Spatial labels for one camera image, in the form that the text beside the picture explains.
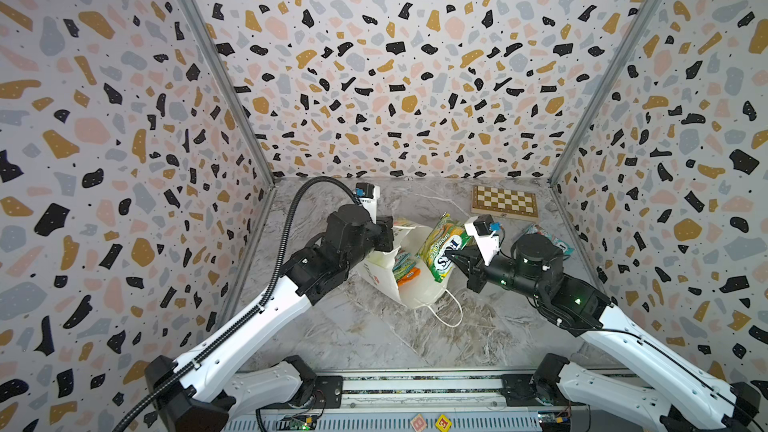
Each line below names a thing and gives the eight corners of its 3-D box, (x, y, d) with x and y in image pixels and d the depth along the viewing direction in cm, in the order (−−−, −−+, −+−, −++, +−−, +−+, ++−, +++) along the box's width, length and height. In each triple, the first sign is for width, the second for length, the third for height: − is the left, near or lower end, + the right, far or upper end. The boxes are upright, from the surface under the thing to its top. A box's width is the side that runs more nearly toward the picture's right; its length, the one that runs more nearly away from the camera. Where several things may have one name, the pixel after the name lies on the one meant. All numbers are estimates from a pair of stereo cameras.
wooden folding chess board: (471, 214, 114) (473, 208, 111) (471, 190, 122) (473, 184, 119) (536, 221, 112) (540, 215, 109) (532, 197, 120) (535, 191, 117)
